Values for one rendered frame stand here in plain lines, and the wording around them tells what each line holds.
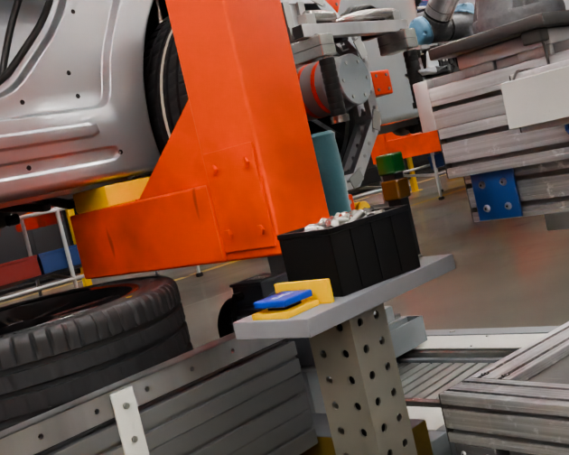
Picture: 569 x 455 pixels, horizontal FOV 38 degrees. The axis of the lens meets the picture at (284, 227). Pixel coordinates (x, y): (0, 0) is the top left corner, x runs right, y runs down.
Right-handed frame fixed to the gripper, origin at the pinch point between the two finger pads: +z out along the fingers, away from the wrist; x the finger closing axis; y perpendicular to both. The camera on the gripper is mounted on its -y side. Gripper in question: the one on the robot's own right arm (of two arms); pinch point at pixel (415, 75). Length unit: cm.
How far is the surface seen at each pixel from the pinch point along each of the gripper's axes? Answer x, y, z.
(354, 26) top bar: -1.5, 13.7, 18.9
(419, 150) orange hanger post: -235, -28, -347
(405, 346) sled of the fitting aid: -22, -72, -1
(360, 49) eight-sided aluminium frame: -20.3, 11.8, -7.3
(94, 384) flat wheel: -9, -45, 105
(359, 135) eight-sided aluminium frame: -24.7, -11.5, -3.8
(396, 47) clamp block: -2.2, 8.0, 2.5
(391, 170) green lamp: 25, -20, 53
